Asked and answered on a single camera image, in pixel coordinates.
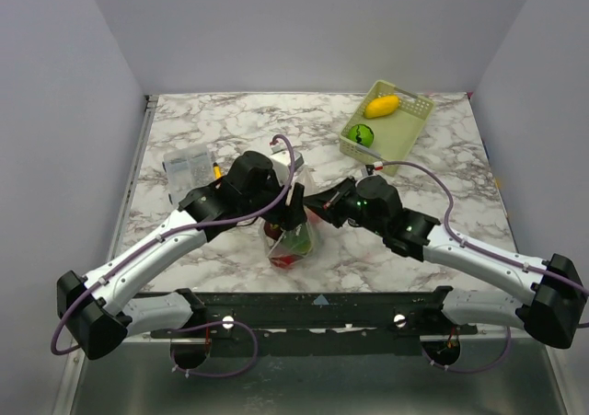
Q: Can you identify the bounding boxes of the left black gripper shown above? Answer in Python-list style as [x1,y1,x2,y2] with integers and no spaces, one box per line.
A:
[240,170,308,231]

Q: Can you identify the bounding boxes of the green toy bell pepper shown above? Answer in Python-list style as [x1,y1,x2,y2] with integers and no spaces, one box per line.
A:
[282,227,314,256]

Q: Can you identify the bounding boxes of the clear zip top bag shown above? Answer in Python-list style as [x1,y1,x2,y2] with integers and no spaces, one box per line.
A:
[257,164,326,271]

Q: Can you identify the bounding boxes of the red toy bell pepper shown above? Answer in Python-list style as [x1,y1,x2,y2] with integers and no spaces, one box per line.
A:
[269,254,301,270]

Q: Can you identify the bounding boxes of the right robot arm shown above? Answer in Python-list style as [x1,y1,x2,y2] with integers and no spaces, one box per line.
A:
[304,176,588,349]

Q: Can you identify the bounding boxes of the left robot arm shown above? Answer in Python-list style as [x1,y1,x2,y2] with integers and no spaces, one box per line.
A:
[56,150,306,360]

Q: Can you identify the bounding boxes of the cream plastic basket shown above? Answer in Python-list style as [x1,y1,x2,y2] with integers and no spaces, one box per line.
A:
[339,80,434,164]

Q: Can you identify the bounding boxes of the yellow toy lemon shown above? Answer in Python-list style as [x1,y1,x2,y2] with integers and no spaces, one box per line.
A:
[364,95,400,119]

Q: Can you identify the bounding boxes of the clear plastic screw box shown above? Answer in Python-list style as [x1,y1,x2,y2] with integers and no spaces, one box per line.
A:
[162,144,214,207]

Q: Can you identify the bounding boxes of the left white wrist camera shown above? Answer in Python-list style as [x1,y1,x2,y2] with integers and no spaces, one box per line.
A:
[270,148,305,173]

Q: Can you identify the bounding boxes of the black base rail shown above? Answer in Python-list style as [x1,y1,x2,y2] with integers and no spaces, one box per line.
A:
[150,286,477,360]

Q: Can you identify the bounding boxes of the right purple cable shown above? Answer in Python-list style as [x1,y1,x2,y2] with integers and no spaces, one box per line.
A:
[367,159,589,374]

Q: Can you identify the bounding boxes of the purple cable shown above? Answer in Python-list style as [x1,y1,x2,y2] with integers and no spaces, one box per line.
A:
[50,134,296,379]
[367,159,589,374]

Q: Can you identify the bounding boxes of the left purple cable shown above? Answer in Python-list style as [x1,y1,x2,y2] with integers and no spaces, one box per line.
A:
[50,134,296,379]

